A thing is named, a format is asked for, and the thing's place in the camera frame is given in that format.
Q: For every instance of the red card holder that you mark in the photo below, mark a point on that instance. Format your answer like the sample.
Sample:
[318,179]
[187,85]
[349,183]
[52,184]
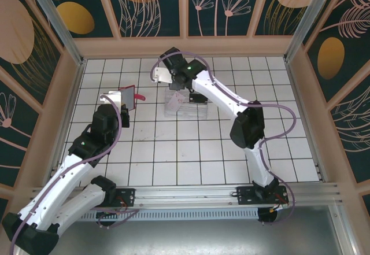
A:
[128,96]

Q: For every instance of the black credit card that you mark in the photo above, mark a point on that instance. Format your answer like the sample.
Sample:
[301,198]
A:
[196,98]

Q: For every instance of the white pink VIP card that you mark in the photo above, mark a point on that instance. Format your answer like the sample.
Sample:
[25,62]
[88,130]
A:
[177,101]

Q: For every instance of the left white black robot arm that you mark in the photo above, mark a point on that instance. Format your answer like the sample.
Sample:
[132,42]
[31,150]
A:
[66,171]

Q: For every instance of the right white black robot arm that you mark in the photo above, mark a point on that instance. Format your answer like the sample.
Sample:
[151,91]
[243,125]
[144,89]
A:
[251,130]

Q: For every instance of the clear acrylic organizer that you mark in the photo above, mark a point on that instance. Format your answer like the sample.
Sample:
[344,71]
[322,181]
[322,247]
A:
[188,112]

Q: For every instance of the grey metal sheet panel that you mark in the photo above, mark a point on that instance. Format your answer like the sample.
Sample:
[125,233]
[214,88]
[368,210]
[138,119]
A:
[185,237]

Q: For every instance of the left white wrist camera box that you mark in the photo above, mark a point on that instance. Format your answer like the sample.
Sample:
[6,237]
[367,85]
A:
[111,99]

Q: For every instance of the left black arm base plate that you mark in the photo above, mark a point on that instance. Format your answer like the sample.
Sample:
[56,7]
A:
[127,195]

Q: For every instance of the aluminium mounting rail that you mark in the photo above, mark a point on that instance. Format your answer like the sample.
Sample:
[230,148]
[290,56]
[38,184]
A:
[185,194]

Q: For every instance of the aluminium corner post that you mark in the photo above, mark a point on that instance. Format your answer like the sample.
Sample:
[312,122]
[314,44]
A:
[60,26]
[310,20]

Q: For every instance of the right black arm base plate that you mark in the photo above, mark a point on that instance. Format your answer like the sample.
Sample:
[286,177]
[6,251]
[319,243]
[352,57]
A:
[245,195]

